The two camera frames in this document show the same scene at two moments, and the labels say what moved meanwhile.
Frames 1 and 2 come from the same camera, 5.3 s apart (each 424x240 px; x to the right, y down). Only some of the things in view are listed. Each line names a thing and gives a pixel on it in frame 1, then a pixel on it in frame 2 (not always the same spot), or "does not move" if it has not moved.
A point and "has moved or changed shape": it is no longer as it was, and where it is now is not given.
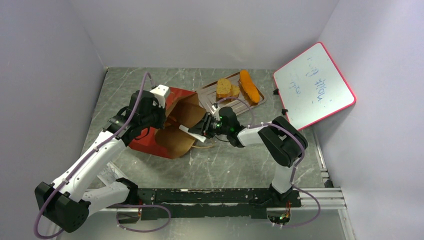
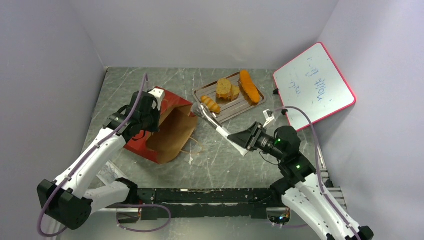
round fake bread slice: x=235 y=91 does not move
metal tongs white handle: x=198 y=137 → x=201 y=110
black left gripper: x=163 y=117 does not move
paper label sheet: x=110 y=173 does not move
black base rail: x=226 y=203 does not move
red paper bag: x=183 y=107 has moved or changed shape
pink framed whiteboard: x=312 y=88 does not move
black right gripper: x=199 y=128 → x=253 y=138
